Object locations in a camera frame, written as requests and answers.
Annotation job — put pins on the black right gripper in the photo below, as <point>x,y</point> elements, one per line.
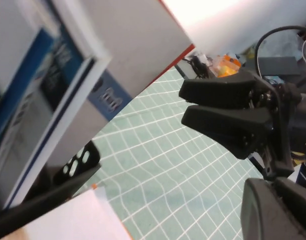
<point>280,125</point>

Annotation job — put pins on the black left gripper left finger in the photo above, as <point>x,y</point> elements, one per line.
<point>260,215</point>

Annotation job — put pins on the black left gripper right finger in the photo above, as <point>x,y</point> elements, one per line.
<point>299,202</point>

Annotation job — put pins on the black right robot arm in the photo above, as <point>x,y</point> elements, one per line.
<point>304,117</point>

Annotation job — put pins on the white book blue red print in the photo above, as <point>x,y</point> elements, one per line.
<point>30,100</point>

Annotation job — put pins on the black plastic book holder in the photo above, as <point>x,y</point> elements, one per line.
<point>43,195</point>

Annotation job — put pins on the orange yellow background box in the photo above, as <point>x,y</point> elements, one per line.
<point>226,66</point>

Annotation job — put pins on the green checkered tablecloth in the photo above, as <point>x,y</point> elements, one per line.
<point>168,175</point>

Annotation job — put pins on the orange-edged white booklet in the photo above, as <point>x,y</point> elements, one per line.
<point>94,186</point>

